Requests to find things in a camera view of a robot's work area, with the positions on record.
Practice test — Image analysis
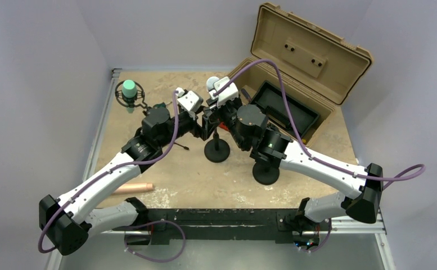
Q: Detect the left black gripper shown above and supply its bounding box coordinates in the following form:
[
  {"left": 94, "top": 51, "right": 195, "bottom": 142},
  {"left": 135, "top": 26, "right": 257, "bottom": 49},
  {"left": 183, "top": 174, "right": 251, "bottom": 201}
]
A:
[{"left": 157, "top": 105, "right": 219, "bottom": 149}]

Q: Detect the round base clip stand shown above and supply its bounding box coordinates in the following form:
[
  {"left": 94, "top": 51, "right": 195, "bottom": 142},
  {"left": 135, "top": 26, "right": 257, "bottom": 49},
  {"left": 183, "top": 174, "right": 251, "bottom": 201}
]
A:
[{"left": 204, "top": 128, "right": 230, "bottom": 163}]

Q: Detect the white microphone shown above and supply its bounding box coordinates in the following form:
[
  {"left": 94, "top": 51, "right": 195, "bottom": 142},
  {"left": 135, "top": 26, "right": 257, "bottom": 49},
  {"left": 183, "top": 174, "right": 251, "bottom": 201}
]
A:
[{"left": 206, "top": 76, "right": 220, "bottom": 100}]

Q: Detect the round base shock mount stand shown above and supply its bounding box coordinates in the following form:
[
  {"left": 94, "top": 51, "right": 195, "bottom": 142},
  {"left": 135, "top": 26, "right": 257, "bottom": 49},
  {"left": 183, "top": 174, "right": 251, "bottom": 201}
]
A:
[{"left": 252, "top": 160, "right": 280, "bottom": 185}]

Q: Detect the pink microphone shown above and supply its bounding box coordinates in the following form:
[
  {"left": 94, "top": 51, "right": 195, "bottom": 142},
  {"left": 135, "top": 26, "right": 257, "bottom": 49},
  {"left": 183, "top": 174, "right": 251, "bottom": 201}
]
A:
[{"left": 112, "top": 183, "right": 155, "bottom": 195}]

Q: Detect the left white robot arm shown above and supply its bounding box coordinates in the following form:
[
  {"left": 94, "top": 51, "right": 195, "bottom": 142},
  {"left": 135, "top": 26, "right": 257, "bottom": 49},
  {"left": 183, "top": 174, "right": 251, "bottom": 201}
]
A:
[{"left": 38, "top": 105, "right": 219, "bottom": 255}]

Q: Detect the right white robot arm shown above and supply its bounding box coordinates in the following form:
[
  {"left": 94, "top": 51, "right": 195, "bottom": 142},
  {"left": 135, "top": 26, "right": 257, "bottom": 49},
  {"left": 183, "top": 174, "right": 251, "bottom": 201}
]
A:
[{"left": 204, "top": 98, "right": 382, "bottom": 229}]

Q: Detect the black tripod mic stand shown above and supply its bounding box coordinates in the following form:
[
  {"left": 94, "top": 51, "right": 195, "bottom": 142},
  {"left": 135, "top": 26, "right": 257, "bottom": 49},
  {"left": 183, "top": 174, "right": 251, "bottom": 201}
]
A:
[{"left": 114, "top": 80, "right": 190, "bottom": 151}]

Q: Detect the green microphone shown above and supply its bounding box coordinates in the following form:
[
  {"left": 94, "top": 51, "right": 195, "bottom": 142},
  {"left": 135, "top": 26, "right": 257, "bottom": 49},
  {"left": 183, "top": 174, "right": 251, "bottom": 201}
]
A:
[{"left": 122, "top": 80, "right": 138, "bottom": 114}]

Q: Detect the red adjustable wrench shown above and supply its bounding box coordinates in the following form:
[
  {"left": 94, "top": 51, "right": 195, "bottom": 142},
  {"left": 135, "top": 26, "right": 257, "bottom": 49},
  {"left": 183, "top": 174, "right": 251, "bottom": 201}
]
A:
[{"left": 219, "top": 123, "right": 229, "bottom": 132}]

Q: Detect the tan plastic tool case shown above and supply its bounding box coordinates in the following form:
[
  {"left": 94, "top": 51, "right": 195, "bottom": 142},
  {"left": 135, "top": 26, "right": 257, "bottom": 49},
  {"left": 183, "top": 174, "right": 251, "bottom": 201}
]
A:
[{"left": 228, "top": 2, "right": 373, "bottom": 146}]

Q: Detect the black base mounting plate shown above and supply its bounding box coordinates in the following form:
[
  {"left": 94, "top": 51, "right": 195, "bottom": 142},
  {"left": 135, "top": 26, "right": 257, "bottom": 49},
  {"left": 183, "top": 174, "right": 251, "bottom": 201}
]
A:
[{"left": 125, "top": 208, "right": 332, "bottom": 248}]

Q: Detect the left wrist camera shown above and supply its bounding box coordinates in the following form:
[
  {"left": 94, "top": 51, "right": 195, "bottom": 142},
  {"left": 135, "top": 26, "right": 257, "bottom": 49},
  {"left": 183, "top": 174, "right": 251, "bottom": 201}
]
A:
[{"left": 175, "top": 87, "right": 203, "bottom": 113}]

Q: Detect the green handle screwdriver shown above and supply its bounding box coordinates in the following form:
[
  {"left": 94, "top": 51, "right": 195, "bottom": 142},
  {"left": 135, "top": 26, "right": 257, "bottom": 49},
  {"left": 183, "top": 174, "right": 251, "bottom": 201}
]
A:
[{"left": 153, "top": 102, "right": 168, "bottom": 108}]

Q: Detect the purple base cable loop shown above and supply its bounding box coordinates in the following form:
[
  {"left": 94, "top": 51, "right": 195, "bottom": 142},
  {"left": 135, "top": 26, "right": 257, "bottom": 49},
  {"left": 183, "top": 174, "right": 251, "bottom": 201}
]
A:
[{"left": 123, "top": 220, "right": 186, "bottom": 264}]

